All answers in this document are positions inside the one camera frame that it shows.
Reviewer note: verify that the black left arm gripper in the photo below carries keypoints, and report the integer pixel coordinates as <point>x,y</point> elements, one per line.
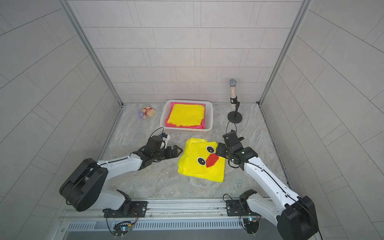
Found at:
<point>174,153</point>

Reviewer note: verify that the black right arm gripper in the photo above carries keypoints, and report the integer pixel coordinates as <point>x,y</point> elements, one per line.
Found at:
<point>220,147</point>

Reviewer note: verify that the yellow duck face raincoat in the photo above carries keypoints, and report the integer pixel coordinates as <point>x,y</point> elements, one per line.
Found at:
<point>199,160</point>

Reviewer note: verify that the pink raincoat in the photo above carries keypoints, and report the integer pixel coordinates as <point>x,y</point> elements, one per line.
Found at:
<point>172,120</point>

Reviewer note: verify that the plain yellow raincoat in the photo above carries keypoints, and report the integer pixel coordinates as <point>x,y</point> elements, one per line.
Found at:
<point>186,115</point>

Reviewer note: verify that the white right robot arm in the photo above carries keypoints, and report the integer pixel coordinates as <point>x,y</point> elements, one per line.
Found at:
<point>294,216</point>

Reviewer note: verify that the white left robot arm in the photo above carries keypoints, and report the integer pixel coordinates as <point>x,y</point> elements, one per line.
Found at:
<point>85,187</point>

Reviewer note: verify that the white plastic perforated basket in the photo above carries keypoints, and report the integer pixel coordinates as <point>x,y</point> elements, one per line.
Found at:
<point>187,115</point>

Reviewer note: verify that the purple bunny toy figure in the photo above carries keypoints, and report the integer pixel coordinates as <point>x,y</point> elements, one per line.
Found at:
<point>142,115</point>

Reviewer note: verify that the red striped card box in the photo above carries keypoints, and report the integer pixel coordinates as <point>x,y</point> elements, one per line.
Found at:
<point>148,111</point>

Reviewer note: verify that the right green circuit board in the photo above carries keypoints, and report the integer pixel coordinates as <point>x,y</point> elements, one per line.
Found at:
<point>251,225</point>

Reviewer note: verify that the green circuit board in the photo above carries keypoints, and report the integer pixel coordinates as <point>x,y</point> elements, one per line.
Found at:
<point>251,225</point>
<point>122,228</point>

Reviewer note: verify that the left green circuit board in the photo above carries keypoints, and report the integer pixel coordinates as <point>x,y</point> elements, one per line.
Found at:
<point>122,228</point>

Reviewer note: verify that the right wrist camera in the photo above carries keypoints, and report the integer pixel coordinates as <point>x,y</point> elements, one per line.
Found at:
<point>231,139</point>

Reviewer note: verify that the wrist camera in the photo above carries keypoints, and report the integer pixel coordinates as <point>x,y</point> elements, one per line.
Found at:
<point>231,139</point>
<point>160,142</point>

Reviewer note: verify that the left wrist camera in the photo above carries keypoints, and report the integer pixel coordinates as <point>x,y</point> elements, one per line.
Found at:
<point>160,142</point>

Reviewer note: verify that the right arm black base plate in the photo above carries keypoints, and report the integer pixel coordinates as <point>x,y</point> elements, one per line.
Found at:
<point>237,208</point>

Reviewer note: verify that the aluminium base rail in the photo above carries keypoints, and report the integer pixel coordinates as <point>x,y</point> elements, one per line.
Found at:
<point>157,209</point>

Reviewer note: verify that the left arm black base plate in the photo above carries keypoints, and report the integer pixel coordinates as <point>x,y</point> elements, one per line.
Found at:
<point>139,208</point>

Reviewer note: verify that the aluminium corner frame post left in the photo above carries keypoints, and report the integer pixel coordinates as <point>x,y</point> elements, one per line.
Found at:
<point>88,47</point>

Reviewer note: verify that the aluminium corner frame post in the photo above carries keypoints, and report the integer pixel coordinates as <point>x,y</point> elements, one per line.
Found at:
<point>88,47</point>
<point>290,38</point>

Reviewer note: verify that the aluminium corner frame post right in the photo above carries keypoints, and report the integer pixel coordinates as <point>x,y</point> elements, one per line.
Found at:
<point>290,38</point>

